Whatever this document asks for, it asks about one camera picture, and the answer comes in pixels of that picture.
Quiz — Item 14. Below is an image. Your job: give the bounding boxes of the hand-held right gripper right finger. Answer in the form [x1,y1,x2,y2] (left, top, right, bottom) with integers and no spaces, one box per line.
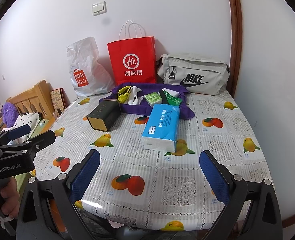
[199,150,283,240]

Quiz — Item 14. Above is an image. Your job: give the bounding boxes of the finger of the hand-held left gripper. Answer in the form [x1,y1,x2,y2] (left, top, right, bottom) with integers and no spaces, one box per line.
[0,129,56,160]
[0,124,31,145]

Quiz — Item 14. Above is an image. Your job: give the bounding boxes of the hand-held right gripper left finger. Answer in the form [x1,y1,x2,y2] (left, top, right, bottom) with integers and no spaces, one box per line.
[15,149,101,240]

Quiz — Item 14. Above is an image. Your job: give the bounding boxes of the white and green packet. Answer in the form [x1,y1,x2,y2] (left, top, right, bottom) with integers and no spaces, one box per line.
[162,88,183,105]

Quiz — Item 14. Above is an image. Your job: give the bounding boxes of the white gloves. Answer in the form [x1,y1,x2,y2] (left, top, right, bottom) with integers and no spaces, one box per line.
[126,86,145,105]

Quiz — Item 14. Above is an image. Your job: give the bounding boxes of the long black watch strap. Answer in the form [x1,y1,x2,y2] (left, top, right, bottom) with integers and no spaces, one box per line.
[158,89,168,105]

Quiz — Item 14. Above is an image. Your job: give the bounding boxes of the green wet wipes pack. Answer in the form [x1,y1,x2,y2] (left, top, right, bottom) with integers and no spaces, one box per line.
[145,92,162,106]

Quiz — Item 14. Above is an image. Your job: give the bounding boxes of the person's left hand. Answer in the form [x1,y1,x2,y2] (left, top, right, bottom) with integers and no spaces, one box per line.
[0,177,20,217]

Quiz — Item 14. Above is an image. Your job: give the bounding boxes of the green patterned cloth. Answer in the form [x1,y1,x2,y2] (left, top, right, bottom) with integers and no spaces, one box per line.
[29,119,50,138]

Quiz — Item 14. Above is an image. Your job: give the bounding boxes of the white spotted pillow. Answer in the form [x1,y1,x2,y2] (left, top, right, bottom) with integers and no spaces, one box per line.
[12,112,41,133]

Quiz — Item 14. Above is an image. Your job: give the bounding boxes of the purple plush toy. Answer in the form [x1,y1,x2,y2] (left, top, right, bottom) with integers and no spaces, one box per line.
[2,102,18,127]

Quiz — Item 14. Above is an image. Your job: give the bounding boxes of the fruit print tablecloth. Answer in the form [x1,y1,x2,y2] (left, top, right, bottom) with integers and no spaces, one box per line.
[32,87,274,232]

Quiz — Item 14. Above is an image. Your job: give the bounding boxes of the wooden headboard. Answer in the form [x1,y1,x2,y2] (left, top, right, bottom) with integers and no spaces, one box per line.
[7,79,70,120]

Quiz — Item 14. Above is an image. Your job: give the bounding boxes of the dark tin box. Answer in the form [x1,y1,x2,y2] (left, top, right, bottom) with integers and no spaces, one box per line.
[87,99,120,132]

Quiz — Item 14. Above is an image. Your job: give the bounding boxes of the blue tissue pack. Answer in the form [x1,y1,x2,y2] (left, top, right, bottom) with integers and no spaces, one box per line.
[141,104,180,153]

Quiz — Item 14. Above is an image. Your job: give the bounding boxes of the white plastic shopping bag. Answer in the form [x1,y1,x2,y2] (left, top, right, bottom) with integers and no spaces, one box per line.
[67,37,115,97]

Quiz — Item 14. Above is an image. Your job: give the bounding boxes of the grey waist bag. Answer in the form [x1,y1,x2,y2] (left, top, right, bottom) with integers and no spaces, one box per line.
[156,53,231,95]

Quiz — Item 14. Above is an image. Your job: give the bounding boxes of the red paper bag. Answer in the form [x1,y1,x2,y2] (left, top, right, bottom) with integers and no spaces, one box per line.
[107,20,156,87]

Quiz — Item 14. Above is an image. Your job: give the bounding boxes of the patterned picture frame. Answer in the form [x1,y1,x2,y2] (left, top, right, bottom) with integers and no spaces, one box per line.
[50,88,66,117]

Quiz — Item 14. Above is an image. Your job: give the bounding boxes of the white light switch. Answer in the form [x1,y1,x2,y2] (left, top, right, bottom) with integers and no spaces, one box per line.
[92,2,107,16]

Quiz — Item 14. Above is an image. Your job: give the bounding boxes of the brown wooden door frame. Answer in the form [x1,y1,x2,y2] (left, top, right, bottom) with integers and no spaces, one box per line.
[225,0,248,98]

